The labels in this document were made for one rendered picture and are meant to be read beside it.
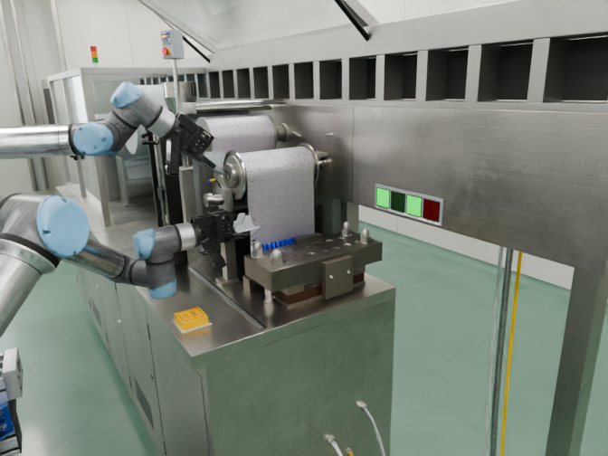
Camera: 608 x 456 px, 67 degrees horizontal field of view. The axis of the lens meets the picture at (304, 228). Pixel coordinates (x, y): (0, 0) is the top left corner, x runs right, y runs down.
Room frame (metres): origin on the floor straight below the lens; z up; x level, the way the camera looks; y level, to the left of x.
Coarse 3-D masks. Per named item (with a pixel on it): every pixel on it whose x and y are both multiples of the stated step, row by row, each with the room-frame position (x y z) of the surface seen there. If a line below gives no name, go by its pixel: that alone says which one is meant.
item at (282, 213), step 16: (256, 192) 1.35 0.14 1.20; (272, 192) 1.38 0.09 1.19; (288, 192) 1.41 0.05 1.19; (304, 192) 1.44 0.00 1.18; (256, 208) 1.35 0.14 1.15; (272, 208) 1.38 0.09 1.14; (288, 208) 1.41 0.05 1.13; (304, 208) 1.44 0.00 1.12; (256, 224) 1.34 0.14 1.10; (272, 224) 1.38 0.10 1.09; (288, 224) 1.41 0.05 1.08; (304, 224) 1.44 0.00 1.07; (256, 240) 1.34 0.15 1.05; (272, 240) 1.37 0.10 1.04
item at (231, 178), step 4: (228, 164) 1.36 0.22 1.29; (232, 164) 1.36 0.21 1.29; (224, 168) 1.38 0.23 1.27; (228, 168) 1.36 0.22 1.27; (232, 168) 1.35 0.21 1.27; (236, 168) 1.35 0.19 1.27; (228, 172) 1.37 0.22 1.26; (232, 172) 1.34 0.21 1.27; (236, 172) 1.35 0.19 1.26; (224, 176) 1.38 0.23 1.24; (228, 176) 1.36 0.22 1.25; (232, 176) 1.34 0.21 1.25; (236, 176) 1.34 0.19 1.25; (224, 180) 1.39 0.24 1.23; (228, 180) 1.37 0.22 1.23; (232, 180) 1.34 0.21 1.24; (236, 180) 1.34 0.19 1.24; (228, 184) 1.37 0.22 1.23; (232, 184) 1.34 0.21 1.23; (236, 184) 1.35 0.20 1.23
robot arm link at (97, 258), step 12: (84, 252) 1.07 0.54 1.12; (96, 252) 1.10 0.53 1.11; (108, 252) 1.14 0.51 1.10; (72, 264) 1.08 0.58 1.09; (84, 264) 1.08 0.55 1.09; (96, 264) 1.11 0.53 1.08; (108, 264) 1.13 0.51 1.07; (120, 264) 1.17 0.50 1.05; (132, 264) 1.19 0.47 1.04; (108, 276) 1.16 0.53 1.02; (120, 276) 1.18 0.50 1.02
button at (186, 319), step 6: (180, 312) 1.13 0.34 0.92; (186, 312) 1.13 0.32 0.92; (192, 312) 1.13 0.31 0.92; (198, 312) 1.13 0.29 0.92; (180, 318) 1.10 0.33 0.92; (186, 318) 1.09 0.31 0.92; (192, 318) 1.09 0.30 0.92; (198, 318) 1.10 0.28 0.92; (204, 318) 1.10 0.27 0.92; (180, 324) 1.09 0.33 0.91; (186, 324) 1.08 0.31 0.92; (192, 324) 1.08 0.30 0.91; (198, 324) 1.09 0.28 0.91
